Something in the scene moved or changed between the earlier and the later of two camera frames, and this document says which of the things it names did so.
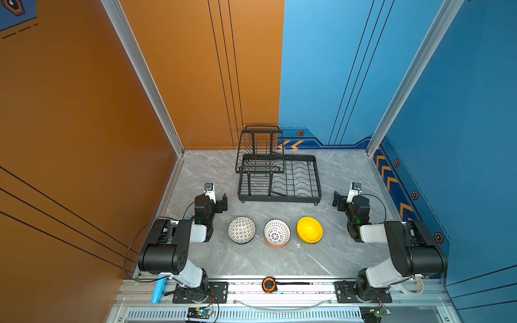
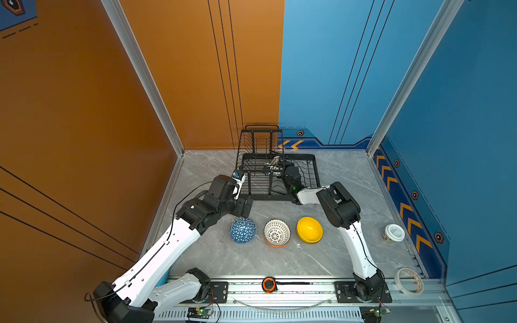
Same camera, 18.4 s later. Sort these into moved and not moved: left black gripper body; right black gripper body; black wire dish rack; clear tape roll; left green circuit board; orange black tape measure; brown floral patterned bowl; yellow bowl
Moved: left black gripper body; right black gripper body; brown floral patterned bowl
Not moved: left green circuit board; yellow bowl; orange black tape measure; black wire dish rack; clear tape roll
